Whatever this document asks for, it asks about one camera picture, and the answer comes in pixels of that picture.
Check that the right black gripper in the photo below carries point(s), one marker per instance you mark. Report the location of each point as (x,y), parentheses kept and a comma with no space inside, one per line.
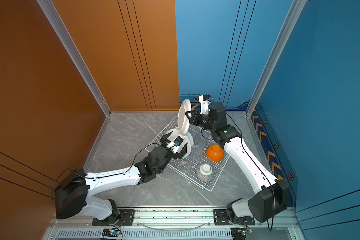
(194,119)

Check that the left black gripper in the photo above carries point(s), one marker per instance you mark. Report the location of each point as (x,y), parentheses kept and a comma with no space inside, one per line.
(181,154)

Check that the watermelon pattern white plate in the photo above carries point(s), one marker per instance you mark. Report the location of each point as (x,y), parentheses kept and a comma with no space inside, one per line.
(183,121)

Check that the green rimmed white plate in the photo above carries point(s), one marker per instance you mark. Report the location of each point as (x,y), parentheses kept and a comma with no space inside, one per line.
(187,140)

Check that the white wire dish rack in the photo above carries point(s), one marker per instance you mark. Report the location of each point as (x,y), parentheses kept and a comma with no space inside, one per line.
(204,139)

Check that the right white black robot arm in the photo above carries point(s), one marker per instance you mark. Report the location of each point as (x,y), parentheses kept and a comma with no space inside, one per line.
(272,195)

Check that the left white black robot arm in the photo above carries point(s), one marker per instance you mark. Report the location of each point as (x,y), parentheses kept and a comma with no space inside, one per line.
(76,194)

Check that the white ribbed bowl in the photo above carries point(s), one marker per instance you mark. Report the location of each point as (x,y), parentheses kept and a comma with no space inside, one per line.
(205,172)

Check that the orange bowl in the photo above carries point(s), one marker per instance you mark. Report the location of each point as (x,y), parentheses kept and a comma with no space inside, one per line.
(215,153)

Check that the left green circuit board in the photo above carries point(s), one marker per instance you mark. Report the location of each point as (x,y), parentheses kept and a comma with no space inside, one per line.
(111,234)

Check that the green circuit board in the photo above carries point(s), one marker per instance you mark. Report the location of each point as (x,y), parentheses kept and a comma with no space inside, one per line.
(111,234)
(240,233)

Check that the right green circuit board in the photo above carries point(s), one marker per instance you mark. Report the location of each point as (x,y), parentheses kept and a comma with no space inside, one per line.
(240,233)

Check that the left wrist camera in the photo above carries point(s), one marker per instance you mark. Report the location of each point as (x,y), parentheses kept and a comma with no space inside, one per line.
(174,143)

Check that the aluminium front rail frame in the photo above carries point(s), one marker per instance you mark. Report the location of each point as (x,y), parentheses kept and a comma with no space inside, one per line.
(175,223)

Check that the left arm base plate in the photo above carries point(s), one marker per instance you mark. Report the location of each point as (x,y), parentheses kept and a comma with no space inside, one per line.
(123,217)

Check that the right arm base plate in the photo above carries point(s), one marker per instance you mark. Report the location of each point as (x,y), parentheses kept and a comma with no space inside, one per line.
(227,217)

